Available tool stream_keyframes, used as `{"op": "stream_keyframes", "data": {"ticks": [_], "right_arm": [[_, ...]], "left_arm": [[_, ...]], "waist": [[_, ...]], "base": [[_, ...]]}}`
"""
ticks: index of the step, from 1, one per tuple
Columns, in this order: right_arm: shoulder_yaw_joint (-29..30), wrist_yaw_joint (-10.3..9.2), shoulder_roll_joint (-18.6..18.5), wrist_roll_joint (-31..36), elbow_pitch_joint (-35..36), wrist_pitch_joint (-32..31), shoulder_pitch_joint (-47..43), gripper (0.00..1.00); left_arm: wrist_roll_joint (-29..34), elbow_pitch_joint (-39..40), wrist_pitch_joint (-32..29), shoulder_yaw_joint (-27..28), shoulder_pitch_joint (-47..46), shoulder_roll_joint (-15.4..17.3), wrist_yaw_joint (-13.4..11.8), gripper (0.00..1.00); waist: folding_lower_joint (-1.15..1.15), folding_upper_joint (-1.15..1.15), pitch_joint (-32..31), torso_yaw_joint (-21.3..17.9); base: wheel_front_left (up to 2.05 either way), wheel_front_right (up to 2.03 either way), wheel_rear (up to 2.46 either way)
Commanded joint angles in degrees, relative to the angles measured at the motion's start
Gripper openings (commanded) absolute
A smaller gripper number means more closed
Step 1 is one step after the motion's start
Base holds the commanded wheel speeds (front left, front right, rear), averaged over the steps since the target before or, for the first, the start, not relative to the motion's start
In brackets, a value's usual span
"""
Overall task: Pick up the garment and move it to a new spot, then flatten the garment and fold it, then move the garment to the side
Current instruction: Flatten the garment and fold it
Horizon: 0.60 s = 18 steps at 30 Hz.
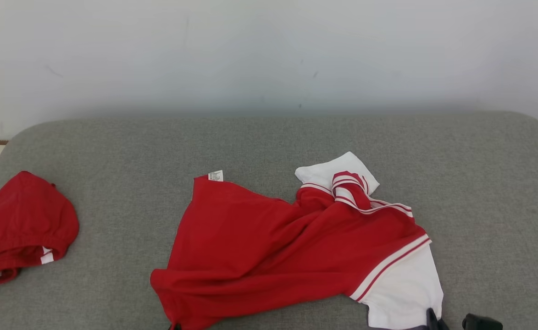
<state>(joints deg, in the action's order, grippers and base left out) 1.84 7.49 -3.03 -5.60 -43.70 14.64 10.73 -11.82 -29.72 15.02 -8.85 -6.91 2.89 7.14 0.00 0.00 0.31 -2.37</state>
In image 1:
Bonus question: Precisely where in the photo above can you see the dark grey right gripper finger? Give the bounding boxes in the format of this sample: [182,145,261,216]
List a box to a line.
[427,308,450,330]

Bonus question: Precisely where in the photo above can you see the red white basketball jersey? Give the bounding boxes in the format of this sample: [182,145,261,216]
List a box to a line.
[150,152,444,330]

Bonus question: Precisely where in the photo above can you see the red shorts white stripes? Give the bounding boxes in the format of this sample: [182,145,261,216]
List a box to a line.
[0,171,80,286]

